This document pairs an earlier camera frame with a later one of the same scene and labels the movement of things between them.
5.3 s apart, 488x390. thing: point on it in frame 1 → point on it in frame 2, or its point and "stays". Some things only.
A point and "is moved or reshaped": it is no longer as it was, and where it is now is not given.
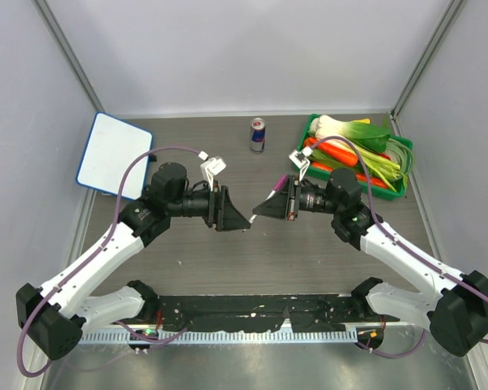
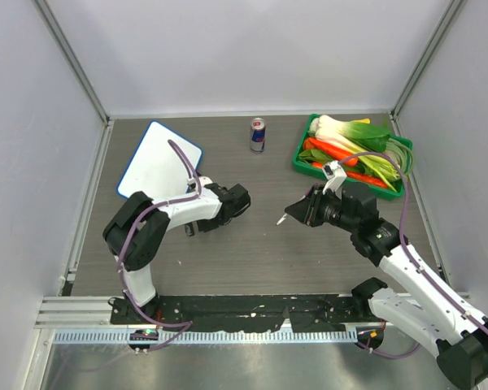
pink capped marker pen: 281,184 is moved or reshaped
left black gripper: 221,214 → 203,226
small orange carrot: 360,177 stays
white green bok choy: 360,132 stays
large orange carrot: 333,152 stays
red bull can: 258,128 stays
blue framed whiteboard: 111,145 is moved or reshaped
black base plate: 298,313 stays
